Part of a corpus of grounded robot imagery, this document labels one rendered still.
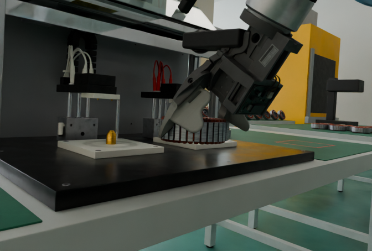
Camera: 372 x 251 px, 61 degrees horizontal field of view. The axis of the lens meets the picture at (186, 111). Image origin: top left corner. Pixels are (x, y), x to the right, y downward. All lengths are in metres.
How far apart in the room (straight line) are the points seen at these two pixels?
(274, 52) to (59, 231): 0.30
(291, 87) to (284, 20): 3.89
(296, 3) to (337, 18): 5.86
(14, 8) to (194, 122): 0.41
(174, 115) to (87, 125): 0.36
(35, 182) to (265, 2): 0.34
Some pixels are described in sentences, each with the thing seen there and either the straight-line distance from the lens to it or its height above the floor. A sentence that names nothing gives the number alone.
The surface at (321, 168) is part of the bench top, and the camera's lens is 0.79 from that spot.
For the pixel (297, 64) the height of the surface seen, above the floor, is 1.44.
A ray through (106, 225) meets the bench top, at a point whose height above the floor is 0.74.
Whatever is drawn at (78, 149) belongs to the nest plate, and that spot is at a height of 0.78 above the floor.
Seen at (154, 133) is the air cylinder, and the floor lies 0.78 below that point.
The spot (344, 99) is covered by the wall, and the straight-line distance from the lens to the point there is 5.98.
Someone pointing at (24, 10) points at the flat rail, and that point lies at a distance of 0.69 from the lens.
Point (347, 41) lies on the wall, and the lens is 6.11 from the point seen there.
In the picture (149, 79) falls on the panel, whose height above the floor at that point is 0.94.
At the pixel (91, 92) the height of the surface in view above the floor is 0.88.
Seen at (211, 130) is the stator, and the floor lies 0.83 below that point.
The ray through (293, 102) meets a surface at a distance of 4.26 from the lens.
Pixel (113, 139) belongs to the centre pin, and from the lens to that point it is 0.64.
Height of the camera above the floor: 0.87
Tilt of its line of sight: 1 degrees down
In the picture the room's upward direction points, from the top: 3 degrees clockwise
